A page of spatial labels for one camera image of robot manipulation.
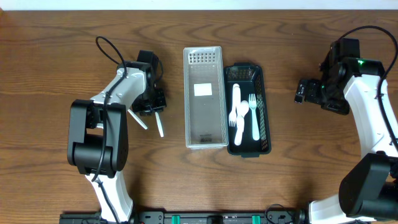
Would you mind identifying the white plastic spoon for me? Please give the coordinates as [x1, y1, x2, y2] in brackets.
[234, 100, 249, 146]
[155, 112, 164, 138]
[127, 109, 148, 129]

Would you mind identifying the white plastic fork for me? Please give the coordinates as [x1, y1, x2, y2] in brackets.
[249, 94, 260, 141]
[233, 86, 245, 146]
[229, 83, 241, 127]

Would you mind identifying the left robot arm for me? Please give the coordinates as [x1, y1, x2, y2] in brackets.
[67, 50, 167, 223]

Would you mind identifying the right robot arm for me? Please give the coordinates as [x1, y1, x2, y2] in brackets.
[294, 38, 397, 223]

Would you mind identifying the white label sticker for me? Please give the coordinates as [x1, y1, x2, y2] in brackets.
[193, 83, 212, 96]

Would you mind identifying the clear white plastic basket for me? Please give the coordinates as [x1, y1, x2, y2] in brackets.
[183, 46, 229, 150]

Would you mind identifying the black plastic basket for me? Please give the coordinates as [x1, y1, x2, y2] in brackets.
[224, 62, 271, 157]

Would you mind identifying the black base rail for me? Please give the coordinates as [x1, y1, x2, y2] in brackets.
[58, 210, 371, 224]

